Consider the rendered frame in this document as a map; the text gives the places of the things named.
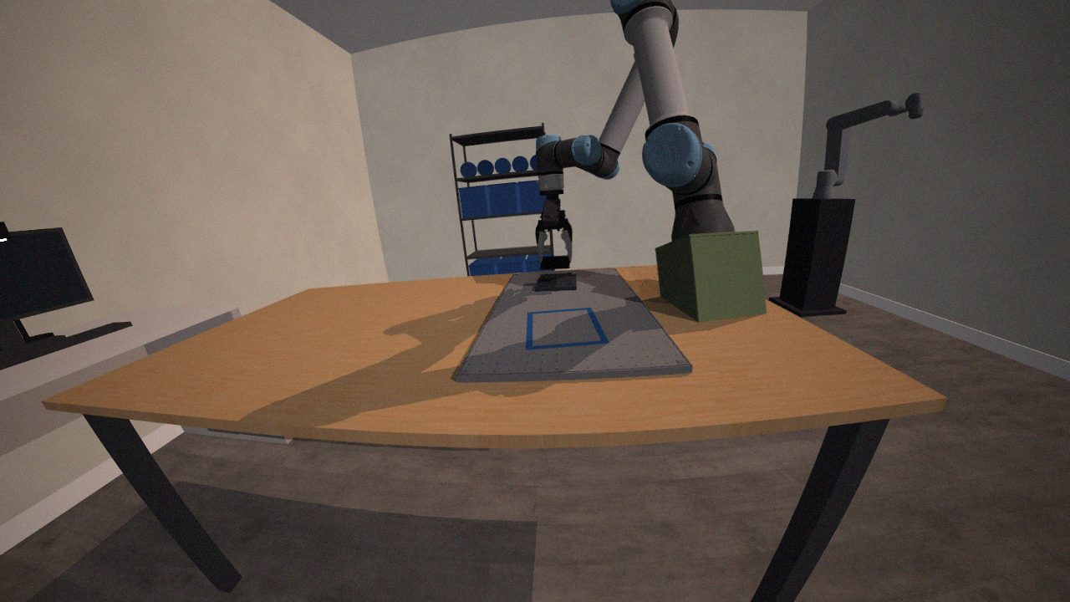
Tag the blue tape outline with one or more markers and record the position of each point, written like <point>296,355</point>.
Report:
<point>601,333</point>

